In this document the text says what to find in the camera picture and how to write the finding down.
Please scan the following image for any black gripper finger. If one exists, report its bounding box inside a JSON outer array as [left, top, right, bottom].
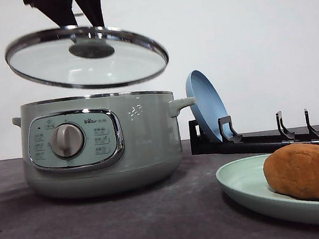
[[24, 0, 77, 27], [73, 0, 105, 27]]

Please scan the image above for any brown potato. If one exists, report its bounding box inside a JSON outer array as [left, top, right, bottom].
[[263, 143, 319, 199]]

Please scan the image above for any grey table mat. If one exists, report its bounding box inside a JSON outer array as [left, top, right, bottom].
[[0, 139, 319, 239]]

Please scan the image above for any blue plate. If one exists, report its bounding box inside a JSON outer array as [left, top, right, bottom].
[[186, 70, 228, 140]]

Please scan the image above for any green plate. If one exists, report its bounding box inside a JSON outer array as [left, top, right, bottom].
[[215, 154, 319, 221]]

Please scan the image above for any black plate rack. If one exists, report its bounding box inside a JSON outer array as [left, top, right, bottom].
[[188, 109, 319, 155]]

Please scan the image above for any glass pot lid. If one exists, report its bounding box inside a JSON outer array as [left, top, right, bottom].
[[5, 26, 170, 91]]

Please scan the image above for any green electric steamer pot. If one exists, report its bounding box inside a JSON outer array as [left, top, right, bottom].
[[12, 89, 195, 199]]

